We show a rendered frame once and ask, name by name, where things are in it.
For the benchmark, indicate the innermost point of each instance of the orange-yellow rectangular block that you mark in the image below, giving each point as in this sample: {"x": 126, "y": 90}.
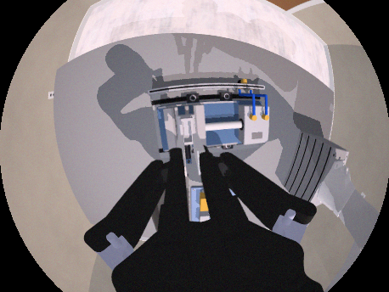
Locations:
{"x": 203, "y": 204}

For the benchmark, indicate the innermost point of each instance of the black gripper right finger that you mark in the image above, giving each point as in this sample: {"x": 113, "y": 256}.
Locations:
{"x": 281, "y": 212}

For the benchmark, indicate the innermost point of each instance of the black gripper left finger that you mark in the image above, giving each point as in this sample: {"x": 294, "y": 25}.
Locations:
{"x": 115, "y": 236}

